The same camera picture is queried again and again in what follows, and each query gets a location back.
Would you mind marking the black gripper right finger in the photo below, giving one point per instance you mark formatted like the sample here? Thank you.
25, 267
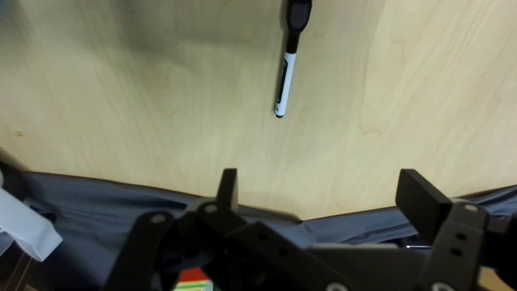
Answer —
463, 236

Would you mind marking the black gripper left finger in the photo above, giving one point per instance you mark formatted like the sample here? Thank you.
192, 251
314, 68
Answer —
213, 236

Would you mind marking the black and white marker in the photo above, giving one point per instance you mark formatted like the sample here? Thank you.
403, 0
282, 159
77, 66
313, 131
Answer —
298, 15

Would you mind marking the red box with coloured blocks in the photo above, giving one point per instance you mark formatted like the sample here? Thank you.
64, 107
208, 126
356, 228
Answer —
193, 280

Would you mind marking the grey table cloth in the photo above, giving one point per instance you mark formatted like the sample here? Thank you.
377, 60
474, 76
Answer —
371, 267

